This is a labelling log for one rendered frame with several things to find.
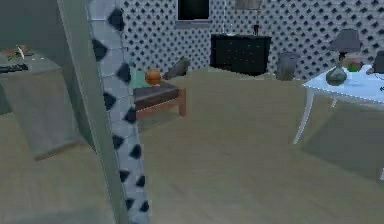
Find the white table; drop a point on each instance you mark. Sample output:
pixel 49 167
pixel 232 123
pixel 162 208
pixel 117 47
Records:
pixel 353 88

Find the brown bed with dark cover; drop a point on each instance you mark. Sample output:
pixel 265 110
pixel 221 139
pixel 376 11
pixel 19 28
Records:
pixel 158 98

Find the grey shade table lamp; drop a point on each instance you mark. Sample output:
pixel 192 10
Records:
pixel 343 46

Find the green and red bowl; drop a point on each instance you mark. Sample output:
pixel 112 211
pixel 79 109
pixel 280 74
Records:
pixel 354 67

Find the black chest of drawers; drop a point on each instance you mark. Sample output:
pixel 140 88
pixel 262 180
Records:
pixel 240 55

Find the grey bin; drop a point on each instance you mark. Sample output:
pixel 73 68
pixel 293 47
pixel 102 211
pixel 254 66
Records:
pixel 287 66

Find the grey counter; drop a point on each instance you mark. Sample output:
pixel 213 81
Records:
pixel 33 106

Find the teal pillow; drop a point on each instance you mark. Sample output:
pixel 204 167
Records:
pixel 137 79

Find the dark window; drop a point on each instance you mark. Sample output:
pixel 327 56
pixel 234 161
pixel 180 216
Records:
pixel 193 10

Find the grey leaning cushion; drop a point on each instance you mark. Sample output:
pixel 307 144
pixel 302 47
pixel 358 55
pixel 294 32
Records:
pixel 178 69

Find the orange basketball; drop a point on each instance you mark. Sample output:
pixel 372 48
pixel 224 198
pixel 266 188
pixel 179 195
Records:
pixel 153 76

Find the red and green plant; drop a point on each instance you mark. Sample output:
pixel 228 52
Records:
pixel 16 52

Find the black keyboard shape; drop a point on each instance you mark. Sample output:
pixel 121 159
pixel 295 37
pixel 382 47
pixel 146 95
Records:
pixel 12 68

